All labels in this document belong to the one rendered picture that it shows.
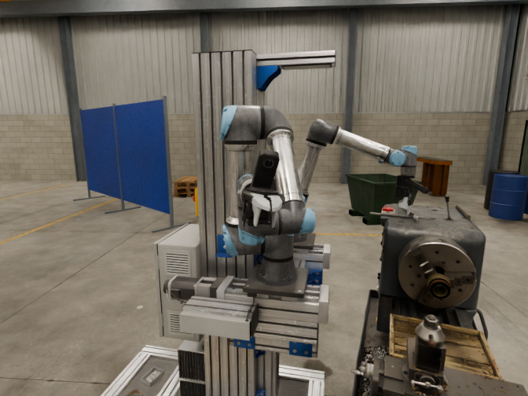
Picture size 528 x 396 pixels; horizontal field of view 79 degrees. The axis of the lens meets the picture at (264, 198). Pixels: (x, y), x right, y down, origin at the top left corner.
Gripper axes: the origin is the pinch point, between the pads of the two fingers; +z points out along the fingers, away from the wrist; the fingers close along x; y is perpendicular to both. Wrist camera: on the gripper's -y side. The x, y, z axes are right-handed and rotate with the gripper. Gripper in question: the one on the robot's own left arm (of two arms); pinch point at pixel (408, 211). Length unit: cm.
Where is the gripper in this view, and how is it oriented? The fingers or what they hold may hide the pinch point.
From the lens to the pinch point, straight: 190.9
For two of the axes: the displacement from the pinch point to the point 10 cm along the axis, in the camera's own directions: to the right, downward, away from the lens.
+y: -9.3, -0.7, 3.6
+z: 0.0, 9.8, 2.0
